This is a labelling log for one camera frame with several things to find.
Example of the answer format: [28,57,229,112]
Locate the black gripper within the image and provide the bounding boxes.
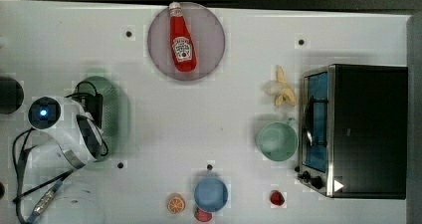
[81,94,104,127]

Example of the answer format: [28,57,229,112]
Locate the green plastic strainer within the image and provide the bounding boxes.
[75,76,129,158]

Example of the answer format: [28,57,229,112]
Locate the black cylindrical cup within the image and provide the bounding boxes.
[0,77,24,114]

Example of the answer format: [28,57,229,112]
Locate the red ketchup bottle toy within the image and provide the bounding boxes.
[169,2,197,73]

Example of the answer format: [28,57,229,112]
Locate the orange slice toy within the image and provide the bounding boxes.
[167,193,186,214]

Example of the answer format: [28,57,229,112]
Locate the grey round plate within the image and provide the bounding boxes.
[147,2,225,81]

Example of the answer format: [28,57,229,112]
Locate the red strawberry toy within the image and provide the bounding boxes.
[194,208,212,222]

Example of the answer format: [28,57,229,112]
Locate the peeled banana toy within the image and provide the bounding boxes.
[264,66,297,108]

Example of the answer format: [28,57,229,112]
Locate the red tomato toy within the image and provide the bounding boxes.
[270,190,285,206]

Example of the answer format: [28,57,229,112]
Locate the black toaster oven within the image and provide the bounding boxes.
[295,64,408,199]

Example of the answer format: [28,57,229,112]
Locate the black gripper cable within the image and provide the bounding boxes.
[65,80,101,103]

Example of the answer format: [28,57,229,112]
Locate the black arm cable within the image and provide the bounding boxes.
[11,127,76,224]

